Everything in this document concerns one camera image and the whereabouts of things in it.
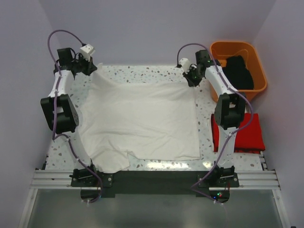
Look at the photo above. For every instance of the orange plastic bin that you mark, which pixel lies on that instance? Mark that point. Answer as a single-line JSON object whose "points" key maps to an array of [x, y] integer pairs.
{"points": [[221, 50]]}

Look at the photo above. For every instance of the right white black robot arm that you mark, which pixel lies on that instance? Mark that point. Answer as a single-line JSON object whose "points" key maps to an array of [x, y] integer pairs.
{"points": [[228, 114]]}

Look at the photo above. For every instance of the folded red t shirt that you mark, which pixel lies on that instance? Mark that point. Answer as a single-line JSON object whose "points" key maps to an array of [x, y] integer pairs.
{"points": [[249, 140]]}

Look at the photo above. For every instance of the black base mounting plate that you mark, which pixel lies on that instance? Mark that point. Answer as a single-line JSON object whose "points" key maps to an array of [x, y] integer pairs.
{"points": [[153, 183]]}

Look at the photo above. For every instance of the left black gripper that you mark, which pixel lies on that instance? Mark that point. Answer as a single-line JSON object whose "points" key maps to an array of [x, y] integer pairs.
{"points": [[90, 67]]}

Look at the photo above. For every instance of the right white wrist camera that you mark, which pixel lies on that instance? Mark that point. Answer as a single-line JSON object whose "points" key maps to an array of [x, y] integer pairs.
{"points": [[185, 64]]}

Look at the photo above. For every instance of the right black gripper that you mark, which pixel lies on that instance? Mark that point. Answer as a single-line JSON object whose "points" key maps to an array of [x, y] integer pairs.
{"points": [[191, 82]]}

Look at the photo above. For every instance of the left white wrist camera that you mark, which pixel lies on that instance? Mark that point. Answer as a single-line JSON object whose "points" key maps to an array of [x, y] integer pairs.
{"points": [[87, 51]]}

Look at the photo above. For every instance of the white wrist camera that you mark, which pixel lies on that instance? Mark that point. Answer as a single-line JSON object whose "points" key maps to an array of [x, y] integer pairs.
{"points": [[185, 64], [87, 51]]}

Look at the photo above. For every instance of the aluminium extrusion rail frame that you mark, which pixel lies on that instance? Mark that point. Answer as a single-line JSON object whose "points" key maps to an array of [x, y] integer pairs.
{"points": [[252, 175]]}

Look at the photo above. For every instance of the black garment in bin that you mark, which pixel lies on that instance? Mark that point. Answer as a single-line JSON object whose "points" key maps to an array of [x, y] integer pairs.
{"points": [[237, 73]]}

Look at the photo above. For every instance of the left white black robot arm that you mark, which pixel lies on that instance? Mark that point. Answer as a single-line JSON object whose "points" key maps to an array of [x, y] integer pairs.
{"points": [[61, 115]]}

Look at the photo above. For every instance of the white t shirt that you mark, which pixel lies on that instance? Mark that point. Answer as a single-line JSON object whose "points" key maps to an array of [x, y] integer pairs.
{"points": [[150, 121]]}

